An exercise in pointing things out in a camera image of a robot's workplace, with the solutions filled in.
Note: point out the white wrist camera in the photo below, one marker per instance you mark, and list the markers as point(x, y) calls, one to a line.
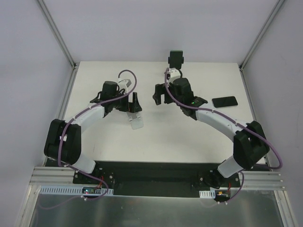
point(124, 85)
point(172, 74)

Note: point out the aluminium rail left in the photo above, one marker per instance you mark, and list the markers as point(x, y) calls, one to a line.
point(54, 175)

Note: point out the black phone stand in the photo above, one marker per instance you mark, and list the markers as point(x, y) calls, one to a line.
point(175, 62)

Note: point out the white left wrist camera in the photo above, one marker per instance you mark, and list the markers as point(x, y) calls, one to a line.
point(124, 85)

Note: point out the white right cable duct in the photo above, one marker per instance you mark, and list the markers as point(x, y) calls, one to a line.
point(207, 194)

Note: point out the right aluminium frame post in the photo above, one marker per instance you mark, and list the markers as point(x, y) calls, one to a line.
point(262, 32)

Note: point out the white phone face down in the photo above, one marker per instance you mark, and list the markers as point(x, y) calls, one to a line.
point(135, 120)

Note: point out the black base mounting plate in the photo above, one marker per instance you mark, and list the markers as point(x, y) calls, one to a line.
point(184, 180)

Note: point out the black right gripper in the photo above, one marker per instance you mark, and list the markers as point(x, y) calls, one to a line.
point(162, 95)

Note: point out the aluminium rail right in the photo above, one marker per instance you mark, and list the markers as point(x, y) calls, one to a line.
point(262, 180)

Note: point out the white left cable duct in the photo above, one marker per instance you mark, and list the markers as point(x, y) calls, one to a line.
point(75, 190)

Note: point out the aluminium rail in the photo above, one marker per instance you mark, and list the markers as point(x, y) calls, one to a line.
point(54, 175)
point(262, 180)

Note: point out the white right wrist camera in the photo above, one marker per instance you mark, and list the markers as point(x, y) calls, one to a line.
point(172, 74)

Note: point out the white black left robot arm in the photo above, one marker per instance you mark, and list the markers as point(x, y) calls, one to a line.
point(63, 141)

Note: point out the aluminium frame post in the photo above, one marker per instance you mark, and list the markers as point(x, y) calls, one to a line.
point(56, 33)
point(262, 32)

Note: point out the left aluminium frame post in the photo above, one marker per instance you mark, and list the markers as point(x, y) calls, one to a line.
point(56, 33)

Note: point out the white cable duct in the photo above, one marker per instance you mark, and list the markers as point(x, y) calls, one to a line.
point(75, 190)
point(207, 194)

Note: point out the green phone black screen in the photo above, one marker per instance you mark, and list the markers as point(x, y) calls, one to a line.
point(178, 53)

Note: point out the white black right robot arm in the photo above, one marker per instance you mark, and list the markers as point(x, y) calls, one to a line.
point(248, 139)

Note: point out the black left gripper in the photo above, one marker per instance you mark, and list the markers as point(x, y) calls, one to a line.
point(129, 106)

